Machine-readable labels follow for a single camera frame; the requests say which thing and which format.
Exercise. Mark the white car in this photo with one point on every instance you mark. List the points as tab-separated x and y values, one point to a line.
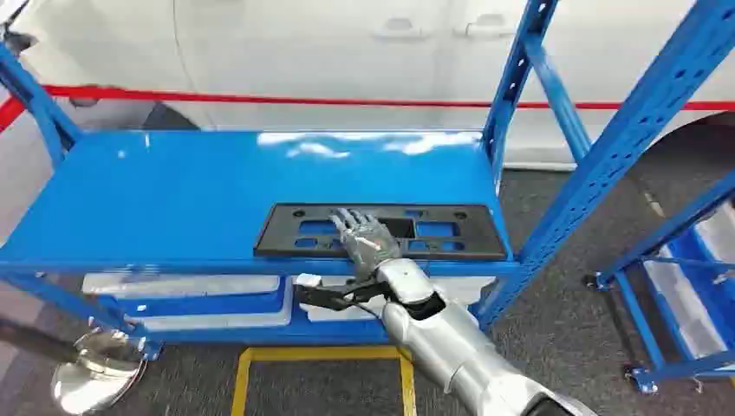
287	52

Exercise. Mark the blue steel shelf rack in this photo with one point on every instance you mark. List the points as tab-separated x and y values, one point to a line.
689	219
172	189

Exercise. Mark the yellow floor tape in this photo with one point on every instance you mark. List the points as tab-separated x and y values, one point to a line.
321	353

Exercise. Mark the red barrier tape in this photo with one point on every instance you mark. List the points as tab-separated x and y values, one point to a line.
287	100

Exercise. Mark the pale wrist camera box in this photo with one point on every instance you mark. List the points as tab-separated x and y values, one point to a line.
308	280

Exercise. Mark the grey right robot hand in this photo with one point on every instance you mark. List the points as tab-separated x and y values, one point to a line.
367	241

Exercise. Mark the black plastic plate bracket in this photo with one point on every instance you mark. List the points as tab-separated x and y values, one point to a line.
488	241

